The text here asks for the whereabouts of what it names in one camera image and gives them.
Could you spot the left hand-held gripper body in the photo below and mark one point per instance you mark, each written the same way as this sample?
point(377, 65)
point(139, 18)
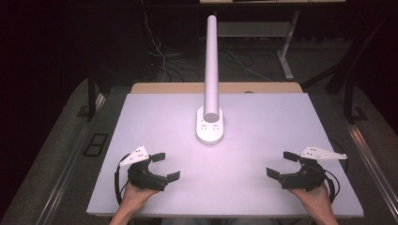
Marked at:
point(140, 178)

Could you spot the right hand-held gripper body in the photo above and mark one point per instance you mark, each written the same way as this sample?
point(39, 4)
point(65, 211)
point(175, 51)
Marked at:
point(308, 178)

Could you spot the person's left hand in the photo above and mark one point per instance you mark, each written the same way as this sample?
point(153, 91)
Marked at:
point(136, 196)

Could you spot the person's right hand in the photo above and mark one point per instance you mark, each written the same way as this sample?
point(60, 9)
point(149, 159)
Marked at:
point(317, 200)

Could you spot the wooden table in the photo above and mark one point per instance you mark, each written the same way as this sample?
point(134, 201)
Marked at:
point(175, 87)

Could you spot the black metal stand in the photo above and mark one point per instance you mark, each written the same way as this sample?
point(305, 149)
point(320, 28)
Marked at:
point(349, 100)

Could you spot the white desk lamp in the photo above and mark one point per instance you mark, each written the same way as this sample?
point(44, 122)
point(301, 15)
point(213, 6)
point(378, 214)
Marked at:
point(211, 68)

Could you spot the black slanted stand bar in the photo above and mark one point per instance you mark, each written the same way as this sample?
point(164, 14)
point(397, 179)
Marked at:
point(350, 59)

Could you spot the black floor frame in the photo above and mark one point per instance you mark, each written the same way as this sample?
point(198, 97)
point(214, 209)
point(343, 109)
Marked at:
point(95, 144)

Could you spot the metal floor rail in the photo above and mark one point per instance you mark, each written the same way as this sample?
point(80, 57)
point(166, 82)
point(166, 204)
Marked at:
point(67, 165)
point(372, 162)

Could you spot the white background desk frame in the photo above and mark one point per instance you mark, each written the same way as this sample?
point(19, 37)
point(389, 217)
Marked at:
point(286, 56)

